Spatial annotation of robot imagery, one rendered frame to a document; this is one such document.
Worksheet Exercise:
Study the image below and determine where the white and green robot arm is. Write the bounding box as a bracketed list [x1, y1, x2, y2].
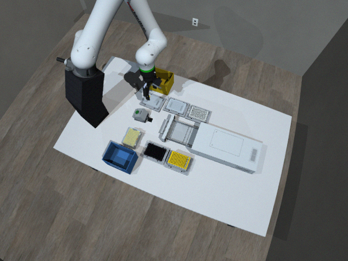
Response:
[56, 0, 167, 78]

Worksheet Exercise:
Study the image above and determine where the blue waste bin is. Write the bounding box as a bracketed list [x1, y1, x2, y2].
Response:
[102, 142, 138, 174]

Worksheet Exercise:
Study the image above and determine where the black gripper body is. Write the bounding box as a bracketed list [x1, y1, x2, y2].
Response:
[143, 76, 154, 85]

